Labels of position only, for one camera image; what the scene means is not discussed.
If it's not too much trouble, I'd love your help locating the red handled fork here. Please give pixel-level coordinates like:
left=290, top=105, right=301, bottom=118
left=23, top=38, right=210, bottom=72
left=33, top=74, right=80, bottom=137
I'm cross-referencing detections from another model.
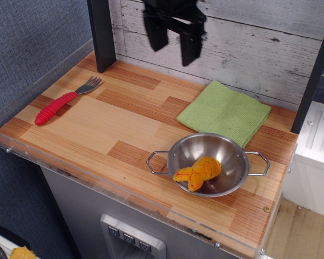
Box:
left=35, top=76, right=102, bottom=126

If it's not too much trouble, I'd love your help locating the black frame post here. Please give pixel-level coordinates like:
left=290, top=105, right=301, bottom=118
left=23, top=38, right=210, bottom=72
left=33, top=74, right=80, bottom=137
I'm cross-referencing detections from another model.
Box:
left=87, top=0, right=116, bottom=73
left=291, top=38, right=324, bottom=134

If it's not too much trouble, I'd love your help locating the green towel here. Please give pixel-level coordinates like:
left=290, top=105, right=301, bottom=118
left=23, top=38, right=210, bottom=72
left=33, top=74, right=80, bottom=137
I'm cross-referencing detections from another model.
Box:
left=177, top=80, right=272, bottom=148

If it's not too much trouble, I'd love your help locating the left black frame post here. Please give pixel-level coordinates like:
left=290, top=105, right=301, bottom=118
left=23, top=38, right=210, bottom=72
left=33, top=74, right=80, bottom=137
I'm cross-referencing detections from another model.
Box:
left=87, top=0, right=116, bottom=73

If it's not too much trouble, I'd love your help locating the orange plush fish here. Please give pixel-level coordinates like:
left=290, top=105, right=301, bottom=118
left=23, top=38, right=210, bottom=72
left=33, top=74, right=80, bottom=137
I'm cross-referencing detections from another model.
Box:
left=173, top=156, right=222, bottom=192

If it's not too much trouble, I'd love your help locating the silver dispenser button panel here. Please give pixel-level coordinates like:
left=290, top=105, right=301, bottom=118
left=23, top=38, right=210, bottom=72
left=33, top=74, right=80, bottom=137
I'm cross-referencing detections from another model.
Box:
left=100, top=213, right=167, bottom=258

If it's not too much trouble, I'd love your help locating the right black frame post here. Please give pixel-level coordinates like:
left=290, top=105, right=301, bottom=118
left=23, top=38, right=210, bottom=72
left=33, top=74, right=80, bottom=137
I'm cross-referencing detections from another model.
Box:
left=291, top=38, right=324, bottom=134

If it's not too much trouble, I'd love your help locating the clear acrylic table guard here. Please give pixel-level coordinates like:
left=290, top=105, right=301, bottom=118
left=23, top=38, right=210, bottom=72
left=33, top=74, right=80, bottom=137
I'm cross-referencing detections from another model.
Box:
left=0, top=54, right=296, bottom=258

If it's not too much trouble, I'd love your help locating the steel colander with handles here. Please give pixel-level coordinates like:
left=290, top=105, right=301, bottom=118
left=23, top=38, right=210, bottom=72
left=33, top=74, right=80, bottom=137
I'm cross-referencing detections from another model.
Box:
left=146, top=132, right=271, bottom=198

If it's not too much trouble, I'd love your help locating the grey toy fridge cabinet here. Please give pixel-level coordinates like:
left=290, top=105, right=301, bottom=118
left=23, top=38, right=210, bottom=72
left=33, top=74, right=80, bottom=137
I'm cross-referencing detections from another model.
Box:
left=42, top=168, right=235, bottom=258

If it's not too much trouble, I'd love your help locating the white ribbed appliance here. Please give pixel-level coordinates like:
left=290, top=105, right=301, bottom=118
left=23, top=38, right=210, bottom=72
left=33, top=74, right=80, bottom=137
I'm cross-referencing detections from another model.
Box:
left=282, top=102, right=324, bottom=215

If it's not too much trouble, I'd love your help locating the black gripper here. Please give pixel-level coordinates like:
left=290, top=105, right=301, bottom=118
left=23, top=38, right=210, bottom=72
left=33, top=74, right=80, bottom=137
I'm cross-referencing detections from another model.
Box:
left=143, top=1, right=206, bottom=66

